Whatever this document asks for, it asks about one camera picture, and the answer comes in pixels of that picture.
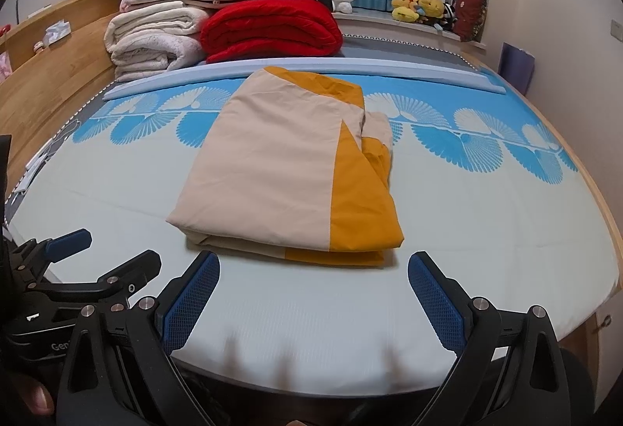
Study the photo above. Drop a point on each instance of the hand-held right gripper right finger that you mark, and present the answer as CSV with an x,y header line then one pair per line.
x,y
435,304

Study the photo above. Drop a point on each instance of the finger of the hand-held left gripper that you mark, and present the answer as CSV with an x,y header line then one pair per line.
x,y
131,272
70,243

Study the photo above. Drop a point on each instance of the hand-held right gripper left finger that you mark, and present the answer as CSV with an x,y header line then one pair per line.
x,y
192,304

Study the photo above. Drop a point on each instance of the beige and orange duvet cover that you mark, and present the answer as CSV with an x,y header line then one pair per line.
x,y
272,163

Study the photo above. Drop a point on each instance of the person's left hand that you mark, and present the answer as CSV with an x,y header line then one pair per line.
x,y
36,397

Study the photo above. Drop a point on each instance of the blue printed bed mat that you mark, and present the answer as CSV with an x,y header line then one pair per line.
x,y
340,309

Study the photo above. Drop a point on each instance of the tissue pack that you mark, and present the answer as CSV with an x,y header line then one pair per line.
x,y
57,32

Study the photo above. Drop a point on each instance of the cream fleece folded blanket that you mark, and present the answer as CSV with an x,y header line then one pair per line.
x,y
146,41

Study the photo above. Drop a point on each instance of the purple bag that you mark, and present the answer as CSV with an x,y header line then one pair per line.
x,y
516,66

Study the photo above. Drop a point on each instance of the white window sill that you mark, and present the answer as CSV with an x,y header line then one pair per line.
x,y
389,29

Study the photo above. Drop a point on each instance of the red folded blanket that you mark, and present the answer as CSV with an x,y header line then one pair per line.
x,y
272,29

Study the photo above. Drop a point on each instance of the black and white plush toy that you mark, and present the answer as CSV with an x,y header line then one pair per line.
x,y
450,14

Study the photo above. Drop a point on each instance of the dark red cushion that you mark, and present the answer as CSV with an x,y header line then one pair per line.
x,y
471,12

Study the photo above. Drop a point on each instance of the yellow bear plush toy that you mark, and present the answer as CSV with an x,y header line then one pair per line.
x,y
432,6

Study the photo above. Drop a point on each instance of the yellow duck plush toy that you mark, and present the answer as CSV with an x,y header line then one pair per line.
x,y
406,0

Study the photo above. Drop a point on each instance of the wooden bed frame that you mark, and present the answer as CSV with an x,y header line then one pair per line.
x,y
58,66

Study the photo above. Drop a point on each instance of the white wall socket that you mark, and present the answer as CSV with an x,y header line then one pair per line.
x,y
617,30

